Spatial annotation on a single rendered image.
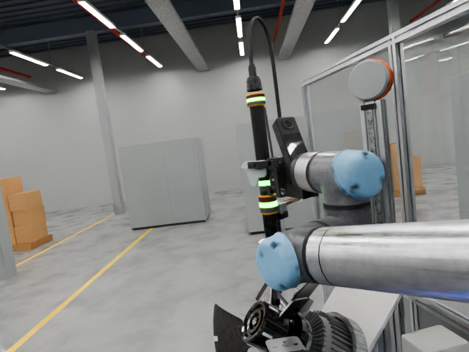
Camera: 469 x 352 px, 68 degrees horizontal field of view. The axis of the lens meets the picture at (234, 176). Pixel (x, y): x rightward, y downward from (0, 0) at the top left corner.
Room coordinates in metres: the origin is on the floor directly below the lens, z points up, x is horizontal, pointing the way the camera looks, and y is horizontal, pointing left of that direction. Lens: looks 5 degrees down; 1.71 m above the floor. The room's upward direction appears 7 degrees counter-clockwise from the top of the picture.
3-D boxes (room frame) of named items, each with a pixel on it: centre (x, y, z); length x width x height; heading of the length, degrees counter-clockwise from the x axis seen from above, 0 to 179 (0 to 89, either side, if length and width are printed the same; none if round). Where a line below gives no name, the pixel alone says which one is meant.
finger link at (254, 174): (0.78, -0.04, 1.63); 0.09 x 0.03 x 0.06; 44
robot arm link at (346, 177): (0.56, -0.18, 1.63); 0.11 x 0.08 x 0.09; 22
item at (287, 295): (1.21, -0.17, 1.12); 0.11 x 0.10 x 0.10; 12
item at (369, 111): (1.32, -0.54, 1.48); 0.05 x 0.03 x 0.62; 47
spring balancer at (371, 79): (1.35, -0.56, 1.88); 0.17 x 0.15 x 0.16; 12
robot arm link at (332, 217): (0.55, -0.16, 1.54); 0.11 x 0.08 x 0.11; 126
